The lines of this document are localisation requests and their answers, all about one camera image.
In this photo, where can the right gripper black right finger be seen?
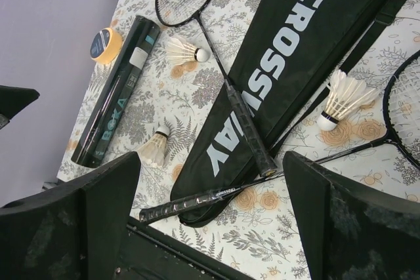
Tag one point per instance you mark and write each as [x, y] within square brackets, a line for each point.
[349, 230]

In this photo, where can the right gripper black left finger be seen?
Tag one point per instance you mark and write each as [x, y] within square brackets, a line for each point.
[72, 231]

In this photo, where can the white shuttlecock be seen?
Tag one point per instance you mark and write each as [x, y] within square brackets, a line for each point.
[152, 153]
[180, 51]
[346, 95]

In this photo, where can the black Boka shuttlecock tube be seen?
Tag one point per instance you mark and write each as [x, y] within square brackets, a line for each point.
[116, 92]

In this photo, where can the black badminton racket right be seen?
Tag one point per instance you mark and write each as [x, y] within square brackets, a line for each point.
[401, 116]

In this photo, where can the black badminton racket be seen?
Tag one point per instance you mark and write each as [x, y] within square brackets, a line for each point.
[175, 13]
[401, 116]

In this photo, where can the black badminton racket left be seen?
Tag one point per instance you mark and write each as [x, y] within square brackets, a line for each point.
[175, 13]

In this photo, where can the yellow masking tape roll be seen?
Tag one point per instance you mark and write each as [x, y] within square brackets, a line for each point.
[106, 46]

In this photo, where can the floral patterned table mat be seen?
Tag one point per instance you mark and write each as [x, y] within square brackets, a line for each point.
[256, 235]

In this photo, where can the black Crossway racket cover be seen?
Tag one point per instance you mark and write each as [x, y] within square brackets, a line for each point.
[289, 49]

